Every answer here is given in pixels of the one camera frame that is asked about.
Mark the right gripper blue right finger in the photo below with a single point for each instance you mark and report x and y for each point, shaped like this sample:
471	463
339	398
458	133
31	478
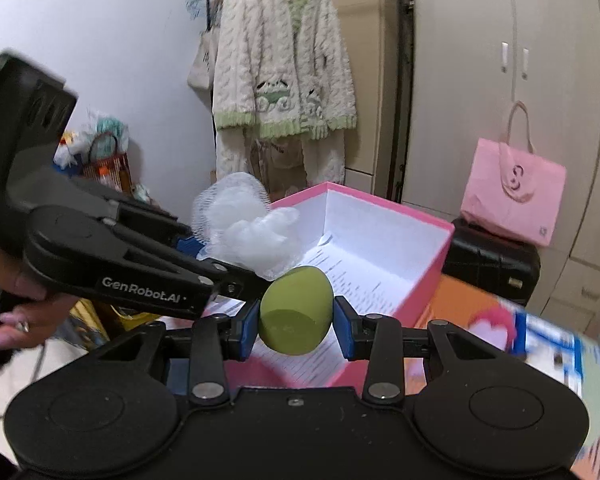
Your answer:
343	322

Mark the blue wet wipes pack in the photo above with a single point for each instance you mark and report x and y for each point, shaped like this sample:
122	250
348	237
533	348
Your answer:
570	358

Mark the green makeup sponge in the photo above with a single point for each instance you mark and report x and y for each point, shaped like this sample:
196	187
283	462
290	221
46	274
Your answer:
296	311

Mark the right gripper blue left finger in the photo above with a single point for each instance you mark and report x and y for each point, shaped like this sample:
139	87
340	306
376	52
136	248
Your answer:
247	328

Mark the black suitcase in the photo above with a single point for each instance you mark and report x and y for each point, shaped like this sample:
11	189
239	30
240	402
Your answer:
503	267

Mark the beige canvas tote bag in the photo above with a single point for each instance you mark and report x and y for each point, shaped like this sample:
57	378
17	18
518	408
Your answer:
201	74

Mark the pink tote bag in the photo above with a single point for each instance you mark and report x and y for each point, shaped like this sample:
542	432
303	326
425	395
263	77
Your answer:
513	193

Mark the printed paper sheet in box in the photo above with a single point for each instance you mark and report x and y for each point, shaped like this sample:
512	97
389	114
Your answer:
368	288

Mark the person left hand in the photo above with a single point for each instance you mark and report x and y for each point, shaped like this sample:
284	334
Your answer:
39	313

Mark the beige wardrobe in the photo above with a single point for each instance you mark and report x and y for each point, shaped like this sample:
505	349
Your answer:
434	77

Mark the patchwork tablecloth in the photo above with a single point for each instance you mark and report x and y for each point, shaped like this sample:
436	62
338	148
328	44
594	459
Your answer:
493	319

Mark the pink cardboard box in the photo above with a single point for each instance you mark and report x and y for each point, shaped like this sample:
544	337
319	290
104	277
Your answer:
384	258

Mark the cream knit cardigan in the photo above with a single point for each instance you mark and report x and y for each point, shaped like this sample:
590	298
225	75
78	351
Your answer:
322	106

